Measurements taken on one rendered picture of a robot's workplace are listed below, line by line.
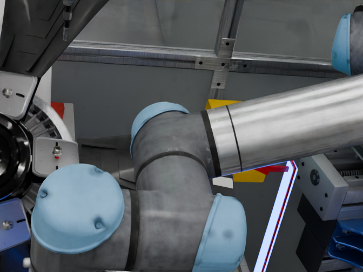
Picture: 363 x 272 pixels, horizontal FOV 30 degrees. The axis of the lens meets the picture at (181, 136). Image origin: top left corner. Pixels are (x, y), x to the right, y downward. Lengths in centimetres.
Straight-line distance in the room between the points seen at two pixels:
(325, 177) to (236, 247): 78
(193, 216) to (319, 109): 19
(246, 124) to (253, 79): 107
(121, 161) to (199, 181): 32
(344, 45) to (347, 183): 27
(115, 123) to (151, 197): 117
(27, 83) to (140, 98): 83
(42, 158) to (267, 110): 36
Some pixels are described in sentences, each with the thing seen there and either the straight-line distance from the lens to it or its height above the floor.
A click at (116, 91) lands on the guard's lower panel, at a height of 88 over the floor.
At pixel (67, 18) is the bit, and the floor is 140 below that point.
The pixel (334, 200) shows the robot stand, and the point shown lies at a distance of 139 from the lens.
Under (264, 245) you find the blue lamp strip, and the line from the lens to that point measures 112.
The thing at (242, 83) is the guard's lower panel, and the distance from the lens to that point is 177.
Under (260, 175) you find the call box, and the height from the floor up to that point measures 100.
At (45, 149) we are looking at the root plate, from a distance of 97.
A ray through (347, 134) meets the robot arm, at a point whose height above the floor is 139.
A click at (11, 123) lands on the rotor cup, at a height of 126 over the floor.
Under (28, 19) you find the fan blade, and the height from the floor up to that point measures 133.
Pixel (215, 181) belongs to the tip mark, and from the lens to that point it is 99.
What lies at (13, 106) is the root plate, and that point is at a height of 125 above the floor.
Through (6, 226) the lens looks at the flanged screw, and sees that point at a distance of 95.
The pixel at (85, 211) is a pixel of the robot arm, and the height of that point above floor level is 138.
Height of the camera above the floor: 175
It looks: 33 degrees down
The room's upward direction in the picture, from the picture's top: 11 degrees clockwise
